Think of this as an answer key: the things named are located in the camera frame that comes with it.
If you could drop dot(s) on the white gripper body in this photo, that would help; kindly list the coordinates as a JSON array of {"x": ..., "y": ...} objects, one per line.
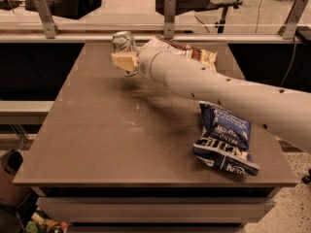
[{"x": 144, "y": 63}]

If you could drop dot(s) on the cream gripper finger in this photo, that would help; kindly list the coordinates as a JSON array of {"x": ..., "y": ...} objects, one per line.
[{"x": 126, "y": 61}]

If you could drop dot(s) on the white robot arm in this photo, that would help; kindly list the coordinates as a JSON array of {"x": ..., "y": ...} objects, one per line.
[{"x": 285, "y": 113}]

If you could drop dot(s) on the brown cream chip bag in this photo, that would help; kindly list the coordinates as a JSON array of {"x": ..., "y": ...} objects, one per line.
[{"x": 204, "y": 56}]

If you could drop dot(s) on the blue chip bag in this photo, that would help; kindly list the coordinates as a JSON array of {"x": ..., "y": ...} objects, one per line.
[{"x": 225, "y": 140}]

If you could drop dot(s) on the dark bin at left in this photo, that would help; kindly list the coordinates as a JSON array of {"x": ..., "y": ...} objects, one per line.
[{"x": 12, "y": 195}]

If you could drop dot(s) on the colourful items under table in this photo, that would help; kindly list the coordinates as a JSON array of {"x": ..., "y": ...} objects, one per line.
[{"x": 39, "y": 223}]

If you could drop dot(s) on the middle metal rail bracket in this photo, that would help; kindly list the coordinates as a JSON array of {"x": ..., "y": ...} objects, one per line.
[{"x": 169, "y": 18}]

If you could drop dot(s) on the metal rail bracket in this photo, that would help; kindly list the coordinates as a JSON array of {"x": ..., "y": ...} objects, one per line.
[
  {"x": 45, "y": 15},
  {"x": 169, "y": 18},
  {"x": 287, "y": 30}
]

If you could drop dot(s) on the left metal rail bracket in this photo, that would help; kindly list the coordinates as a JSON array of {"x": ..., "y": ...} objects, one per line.
[{"x": 45, "y": 15}]

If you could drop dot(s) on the right metal rail bracket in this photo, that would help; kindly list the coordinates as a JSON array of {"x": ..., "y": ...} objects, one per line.
[{"x": 287, "y": 30}]

